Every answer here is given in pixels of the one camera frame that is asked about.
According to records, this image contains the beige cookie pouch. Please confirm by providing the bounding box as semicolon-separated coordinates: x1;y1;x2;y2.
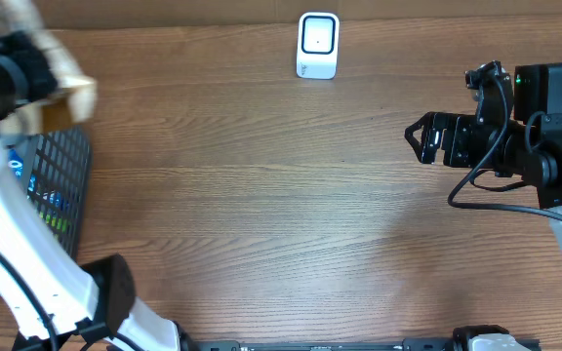
0;0;98;136

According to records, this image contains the blue cookie packet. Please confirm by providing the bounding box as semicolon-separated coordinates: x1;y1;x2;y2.
8;149;23;179

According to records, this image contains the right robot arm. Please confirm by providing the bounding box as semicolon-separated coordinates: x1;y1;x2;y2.
404;60;562;254

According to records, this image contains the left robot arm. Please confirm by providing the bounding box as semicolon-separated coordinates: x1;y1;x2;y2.
0;27;198;351

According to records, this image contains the white barcode scanner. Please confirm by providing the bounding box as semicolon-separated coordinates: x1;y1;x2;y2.
296;12;341;80

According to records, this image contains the grey plastic shopping basket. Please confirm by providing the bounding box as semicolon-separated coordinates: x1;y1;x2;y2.
0;127;93;258

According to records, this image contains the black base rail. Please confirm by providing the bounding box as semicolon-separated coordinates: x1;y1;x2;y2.
178;338;542;351

